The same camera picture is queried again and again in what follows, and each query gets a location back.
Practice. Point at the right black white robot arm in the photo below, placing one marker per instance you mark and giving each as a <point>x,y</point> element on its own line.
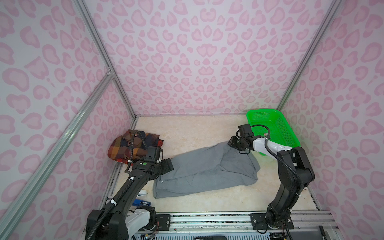
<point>294,170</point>

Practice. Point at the corner aluminium post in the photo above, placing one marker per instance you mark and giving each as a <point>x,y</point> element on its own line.
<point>329,17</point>
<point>91,26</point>

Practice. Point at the blue black tool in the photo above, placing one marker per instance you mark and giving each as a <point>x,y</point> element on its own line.
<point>138,203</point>

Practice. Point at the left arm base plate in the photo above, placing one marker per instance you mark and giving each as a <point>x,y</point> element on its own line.
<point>158,222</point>

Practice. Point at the green plastic basket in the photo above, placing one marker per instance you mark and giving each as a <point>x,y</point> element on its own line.
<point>273,133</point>

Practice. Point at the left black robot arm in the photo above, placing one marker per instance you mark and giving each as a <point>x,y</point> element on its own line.
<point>115,221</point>

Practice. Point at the right corner aluminium post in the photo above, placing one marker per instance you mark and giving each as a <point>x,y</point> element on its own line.
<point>329,17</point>

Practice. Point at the small white device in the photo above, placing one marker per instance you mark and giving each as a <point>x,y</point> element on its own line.
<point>142,193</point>

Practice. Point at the left corner aluminium post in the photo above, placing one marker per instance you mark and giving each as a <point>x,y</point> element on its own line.
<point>91,26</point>

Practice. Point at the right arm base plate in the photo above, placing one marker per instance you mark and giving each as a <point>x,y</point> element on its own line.
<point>260,223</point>

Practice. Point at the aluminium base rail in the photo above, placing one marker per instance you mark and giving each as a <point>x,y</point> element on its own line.
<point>237,226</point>

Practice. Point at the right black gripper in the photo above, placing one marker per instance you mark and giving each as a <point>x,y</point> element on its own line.
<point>232,142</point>

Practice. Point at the grey long sleeve shirt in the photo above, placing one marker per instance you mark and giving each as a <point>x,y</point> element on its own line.
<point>207,169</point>

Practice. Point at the folded plaid flannel shirt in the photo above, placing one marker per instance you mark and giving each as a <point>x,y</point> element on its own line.
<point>132,146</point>

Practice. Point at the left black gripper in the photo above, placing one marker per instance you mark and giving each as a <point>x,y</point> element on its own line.
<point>168,165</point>

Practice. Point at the diagonal aluminium frame bar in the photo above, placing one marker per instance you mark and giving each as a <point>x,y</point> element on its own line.
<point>21,204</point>

